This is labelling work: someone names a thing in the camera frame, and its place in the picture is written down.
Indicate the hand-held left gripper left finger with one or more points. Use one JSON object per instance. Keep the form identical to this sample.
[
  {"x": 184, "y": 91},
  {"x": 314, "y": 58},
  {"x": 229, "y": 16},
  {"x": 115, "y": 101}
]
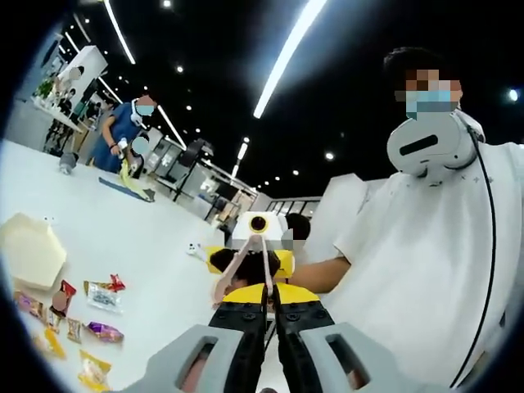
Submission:
[{"x": 233, "y": 327}]

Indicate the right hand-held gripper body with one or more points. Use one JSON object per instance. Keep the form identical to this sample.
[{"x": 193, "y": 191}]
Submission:
[{"x": 275, "y": 229}]

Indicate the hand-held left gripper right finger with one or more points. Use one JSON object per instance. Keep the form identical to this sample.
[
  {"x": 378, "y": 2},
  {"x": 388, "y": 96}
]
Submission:
[{"x": 303, "y": 327}]

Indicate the pink food tongs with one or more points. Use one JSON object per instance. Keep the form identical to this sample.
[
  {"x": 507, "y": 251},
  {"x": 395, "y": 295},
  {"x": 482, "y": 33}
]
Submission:
[{"x": 240, "y": 258}]

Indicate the clear snack food packet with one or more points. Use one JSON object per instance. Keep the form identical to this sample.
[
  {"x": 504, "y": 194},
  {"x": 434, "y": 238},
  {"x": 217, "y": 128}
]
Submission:
[{"x": 102, "y": 299}]

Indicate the dark red snack food packet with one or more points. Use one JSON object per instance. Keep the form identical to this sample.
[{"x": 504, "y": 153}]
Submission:
[{"x": 70, "y": 287}]

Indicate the yellow snack food packet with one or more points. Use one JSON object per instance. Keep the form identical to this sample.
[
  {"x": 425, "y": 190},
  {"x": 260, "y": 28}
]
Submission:
[
  {"x": 94, "y": 370},
  {"x": 53, "y": 344}
]

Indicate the beige hexagonal food container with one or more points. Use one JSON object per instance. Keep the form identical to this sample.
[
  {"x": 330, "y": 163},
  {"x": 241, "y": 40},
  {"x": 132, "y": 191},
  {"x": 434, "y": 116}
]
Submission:
[{"x": 28, "y": 254}]

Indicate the blue mat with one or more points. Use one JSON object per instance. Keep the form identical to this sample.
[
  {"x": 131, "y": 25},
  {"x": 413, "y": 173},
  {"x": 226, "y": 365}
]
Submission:
[{"x": 118, "y": 187}]

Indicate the yellow cloth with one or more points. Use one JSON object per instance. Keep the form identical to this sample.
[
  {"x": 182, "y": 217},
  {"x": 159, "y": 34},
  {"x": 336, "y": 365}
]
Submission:
[{"x": 127, "y": 176}]

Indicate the operator in white shirt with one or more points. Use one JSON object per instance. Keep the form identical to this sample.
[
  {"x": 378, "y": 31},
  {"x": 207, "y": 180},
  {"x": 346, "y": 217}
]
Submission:
[{"x": 409, "y": 266}]

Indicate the curved ceiling light strip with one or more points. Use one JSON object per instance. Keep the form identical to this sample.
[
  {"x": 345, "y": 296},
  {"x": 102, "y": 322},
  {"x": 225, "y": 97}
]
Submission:
[
  {"x": 123, "y": 41},
  {"x": 172, "y": 127},
  {"x": 268, "y": 94}
]

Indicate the small grey bag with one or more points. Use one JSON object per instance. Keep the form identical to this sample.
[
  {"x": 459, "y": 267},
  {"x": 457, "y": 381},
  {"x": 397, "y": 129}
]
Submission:
[{"x": 68, "y": 161}]

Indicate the group of round ceiling spotlights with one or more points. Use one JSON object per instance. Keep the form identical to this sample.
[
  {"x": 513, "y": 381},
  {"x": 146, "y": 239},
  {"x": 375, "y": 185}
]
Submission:
[{"x": 180, "y": 69}]

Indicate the white neck worn device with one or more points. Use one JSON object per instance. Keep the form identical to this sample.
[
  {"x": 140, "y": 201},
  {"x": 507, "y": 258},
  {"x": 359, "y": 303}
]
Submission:
[{"x": 442, "y": 139}]

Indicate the person's head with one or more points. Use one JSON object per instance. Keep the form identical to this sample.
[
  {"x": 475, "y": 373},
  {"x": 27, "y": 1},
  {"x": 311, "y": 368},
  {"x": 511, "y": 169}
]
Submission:
[{"x": 409, "y": 59}]

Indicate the green potted plant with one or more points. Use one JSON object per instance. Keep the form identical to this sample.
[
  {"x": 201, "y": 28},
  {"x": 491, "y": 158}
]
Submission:
[{"x": 46, "y": 88}]

